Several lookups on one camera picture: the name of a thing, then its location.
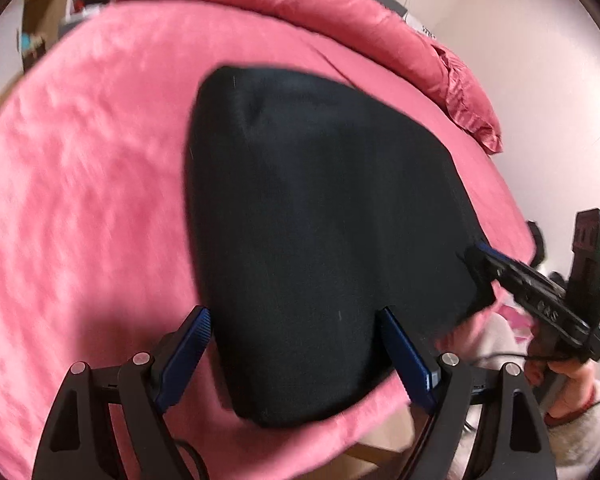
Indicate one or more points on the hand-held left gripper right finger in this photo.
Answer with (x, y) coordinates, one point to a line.
(405, 355)

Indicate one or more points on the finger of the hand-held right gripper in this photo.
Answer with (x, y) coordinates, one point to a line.
(490, 265)

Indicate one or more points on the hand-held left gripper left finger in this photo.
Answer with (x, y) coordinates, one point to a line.
(187, 355)

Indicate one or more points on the black pants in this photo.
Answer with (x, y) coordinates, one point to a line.
(320, 220)

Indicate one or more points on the person's right forearm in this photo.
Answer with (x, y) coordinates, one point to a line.
(580, 435)

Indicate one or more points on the person's right hand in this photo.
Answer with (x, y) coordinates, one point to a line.
(572, 382)

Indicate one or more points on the pink bed sheet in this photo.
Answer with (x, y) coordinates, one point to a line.
(90, 185)

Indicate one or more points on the pink quilt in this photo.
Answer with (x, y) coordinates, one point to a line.
(380, 35)

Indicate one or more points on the grey white bedside cabinet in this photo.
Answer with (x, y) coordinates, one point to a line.
(87, 2)

